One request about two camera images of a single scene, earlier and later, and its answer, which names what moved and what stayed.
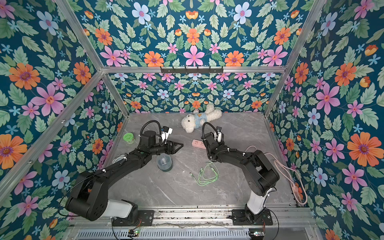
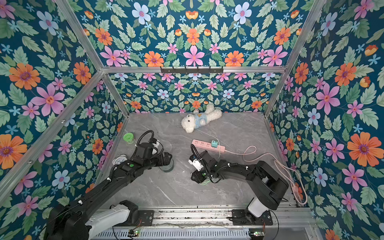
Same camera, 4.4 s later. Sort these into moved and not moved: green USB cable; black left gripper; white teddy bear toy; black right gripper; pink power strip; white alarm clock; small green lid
Moved: black left gripper; green USB cable; black right gripper
Not moved: pink power strip; small green lid; white teddy bear toy; white alarm clock
